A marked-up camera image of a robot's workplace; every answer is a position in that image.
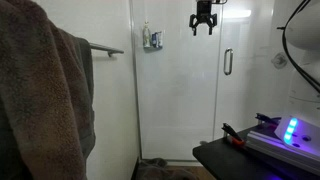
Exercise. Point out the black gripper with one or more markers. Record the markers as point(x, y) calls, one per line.
point(204, 8)

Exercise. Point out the glass shower door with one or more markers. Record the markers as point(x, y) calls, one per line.
point(246, 93)

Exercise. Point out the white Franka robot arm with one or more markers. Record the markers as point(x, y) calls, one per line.
point(306, 30)

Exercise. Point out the shower shelf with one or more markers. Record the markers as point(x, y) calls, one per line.
point(152, 48)

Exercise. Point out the bottles on shower shelf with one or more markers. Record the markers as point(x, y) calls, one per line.
point(146, 36)

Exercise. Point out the fixed glass shower panel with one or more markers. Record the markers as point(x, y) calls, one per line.
point(176, 93)

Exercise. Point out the chrome shower valve knob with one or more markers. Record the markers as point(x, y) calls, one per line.
point(279, 60)

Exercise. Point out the white tube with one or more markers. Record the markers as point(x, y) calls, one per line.
point(160, 39)

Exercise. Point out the blue tube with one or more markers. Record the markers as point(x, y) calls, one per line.
point(154, 39)

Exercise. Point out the chrome towel bar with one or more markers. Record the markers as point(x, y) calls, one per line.
point(106, 49)

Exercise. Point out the blue and black clamp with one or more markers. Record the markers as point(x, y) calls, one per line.
point(266, 118)

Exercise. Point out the orange and black clamp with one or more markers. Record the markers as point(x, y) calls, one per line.
point(233, 134)

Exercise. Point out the dark grey towel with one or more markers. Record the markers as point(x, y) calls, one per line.
point(85, 83)

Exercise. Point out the black table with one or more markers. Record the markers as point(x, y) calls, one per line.
point(226, 160)

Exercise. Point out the grey floor towel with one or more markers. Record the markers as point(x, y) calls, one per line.
point(160, 170)

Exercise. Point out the brown towel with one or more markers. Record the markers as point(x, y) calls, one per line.
point(33, 93)

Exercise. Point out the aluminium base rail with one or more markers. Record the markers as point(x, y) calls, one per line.
point(276, 146)

